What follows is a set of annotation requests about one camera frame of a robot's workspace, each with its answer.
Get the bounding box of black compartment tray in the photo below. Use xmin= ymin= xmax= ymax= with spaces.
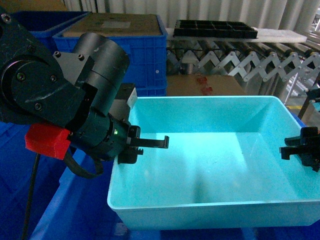
xmin=173 ymin=20 xmax=258 ymax=39

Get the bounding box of teal plastic bin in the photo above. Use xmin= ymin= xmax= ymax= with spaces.
xmin=107 ymin=96 xmax=320 ymax=230

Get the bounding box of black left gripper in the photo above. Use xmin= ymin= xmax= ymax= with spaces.
xmin=70 ymin=110 xmax=170 ymax=164

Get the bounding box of blue crate stack middle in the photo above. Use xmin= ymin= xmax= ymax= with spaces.
xmin=53 ymin=14 xmax=168 ymax=97

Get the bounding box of black cable loop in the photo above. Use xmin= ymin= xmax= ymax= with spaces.
xmin=63 ymin=149 xmax=105 ymax=180

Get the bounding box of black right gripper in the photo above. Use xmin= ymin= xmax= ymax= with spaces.
xmin=279 ymin=126 xmax=320 ymax=172

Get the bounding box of blue crate stack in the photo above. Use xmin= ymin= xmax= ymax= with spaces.
xmin=12 ymin=11 xmax=89 ymax=53
xmin=53 ymin=14 xmax=168 ymax=97

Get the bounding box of blue crate stack left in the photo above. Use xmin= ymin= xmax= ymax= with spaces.
xmin=12 ymin=11 xmax=89 ymax=53

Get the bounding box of cardboard box red tape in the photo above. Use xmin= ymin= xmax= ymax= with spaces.
xmin=166 ymin=74 xmax=246 ymax=97

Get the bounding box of cardboard box in crate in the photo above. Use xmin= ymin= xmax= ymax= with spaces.
xmin=62 ymin=13 xmax=161 ymax=37

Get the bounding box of expandable roller conveyor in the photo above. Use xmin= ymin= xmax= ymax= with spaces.
xmin=166 ymin=40 xmax=320 ymax=104

